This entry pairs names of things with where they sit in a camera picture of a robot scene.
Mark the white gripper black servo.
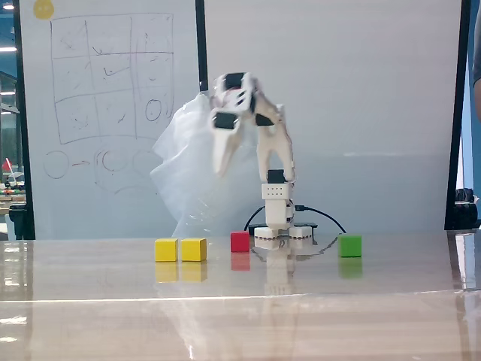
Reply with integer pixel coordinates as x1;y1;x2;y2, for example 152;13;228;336
209;89;255;178

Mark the yellow wooden cube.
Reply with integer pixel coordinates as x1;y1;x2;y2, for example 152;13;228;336
154;238;179;263
180;237;208;262

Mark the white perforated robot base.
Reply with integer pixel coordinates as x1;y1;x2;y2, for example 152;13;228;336
254;224;313;250

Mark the red wooden cube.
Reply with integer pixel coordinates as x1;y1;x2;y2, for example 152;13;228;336
229;231;251;253

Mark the green wooden cube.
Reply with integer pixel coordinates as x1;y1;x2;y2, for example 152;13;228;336
338;234;363;259

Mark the clear plastic bag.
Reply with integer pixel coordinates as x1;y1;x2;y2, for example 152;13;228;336
149;93;266;238

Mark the whiteboard with grid drawing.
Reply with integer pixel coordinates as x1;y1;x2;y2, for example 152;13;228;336
18;0;206;240

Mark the plain white board panel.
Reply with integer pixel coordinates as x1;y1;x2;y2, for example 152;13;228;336
202;0;464;236

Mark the yellow round magnet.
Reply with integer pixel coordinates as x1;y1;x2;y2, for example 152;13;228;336
32;0;53;20

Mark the black round object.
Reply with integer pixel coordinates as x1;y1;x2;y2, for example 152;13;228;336
453;187;480;229

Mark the person arm grey sleeve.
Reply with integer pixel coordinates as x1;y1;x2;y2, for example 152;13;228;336
471;52;481;123

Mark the black board frame post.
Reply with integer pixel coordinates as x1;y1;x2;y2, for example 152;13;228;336
12;0;37;241
444;0;473;231
194;0;210;93

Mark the black power cable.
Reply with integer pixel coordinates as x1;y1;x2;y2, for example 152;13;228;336
243;204;347;236

